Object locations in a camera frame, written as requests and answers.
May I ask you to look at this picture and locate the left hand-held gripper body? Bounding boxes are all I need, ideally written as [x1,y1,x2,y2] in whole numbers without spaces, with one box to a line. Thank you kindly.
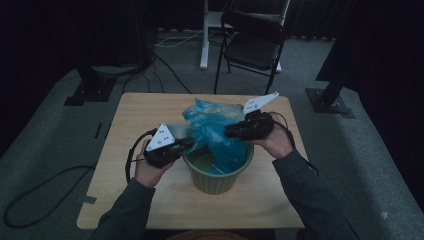
[143,123,185,170]

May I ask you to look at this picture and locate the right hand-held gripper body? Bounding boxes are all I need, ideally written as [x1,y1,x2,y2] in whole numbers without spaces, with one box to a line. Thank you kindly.
[233,91,281,142]

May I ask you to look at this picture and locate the blue plastic bag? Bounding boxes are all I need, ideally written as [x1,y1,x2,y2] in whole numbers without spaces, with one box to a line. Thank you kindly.
[166,97,250,176]

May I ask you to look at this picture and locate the green ribbed plastic bin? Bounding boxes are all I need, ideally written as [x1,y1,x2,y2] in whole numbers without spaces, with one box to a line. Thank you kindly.
[181,142,255,196]

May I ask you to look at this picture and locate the person's left hand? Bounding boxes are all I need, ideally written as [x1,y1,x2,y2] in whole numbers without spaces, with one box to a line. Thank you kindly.
[134,139,175,189]

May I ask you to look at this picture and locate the person's right hand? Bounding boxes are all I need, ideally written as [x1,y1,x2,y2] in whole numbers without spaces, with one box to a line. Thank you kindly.
[248,114,296,160]

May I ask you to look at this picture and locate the black folding chair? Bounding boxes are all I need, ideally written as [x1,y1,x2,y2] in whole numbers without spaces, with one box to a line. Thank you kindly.
[213,10,288,97]

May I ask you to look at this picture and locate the black metal stand base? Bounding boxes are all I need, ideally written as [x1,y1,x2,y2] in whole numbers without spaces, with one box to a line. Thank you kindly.
[63,64,118,107]
[305,77,356,120]

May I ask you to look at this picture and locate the dark curtain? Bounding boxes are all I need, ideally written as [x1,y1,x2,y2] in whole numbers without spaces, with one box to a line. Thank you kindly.
[314,0,424,205]
[0,0,155,158]

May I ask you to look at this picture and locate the left hand-held gripper cable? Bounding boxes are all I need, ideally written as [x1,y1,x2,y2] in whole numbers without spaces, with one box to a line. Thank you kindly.
[124,127,158,184]

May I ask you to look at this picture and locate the hand-held gripper cable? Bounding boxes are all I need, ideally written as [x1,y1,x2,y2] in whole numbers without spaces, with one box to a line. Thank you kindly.
[268,111,321,178]
[124,127,158,184]

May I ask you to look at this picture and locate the right hand-held gripper cable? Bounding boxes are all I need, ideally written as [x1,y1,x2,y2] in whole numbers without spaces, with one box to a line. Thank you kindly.
[268,111,321,178]

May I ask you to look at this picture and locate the thin black floor cables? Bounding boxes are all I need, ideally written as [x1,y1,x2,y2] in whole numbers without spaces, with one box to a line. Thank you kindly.
[120,49,193,95]

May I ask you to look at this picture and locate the white floor cable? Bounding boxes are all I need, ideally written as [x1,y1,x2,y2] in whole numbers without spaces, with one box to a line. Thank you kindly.
[153,29,205,49]

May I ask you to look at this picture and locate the thick black floor cable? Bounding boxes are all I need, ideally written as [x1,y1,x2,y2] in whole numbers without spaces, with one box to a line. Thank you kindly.
[2,164,98,230]

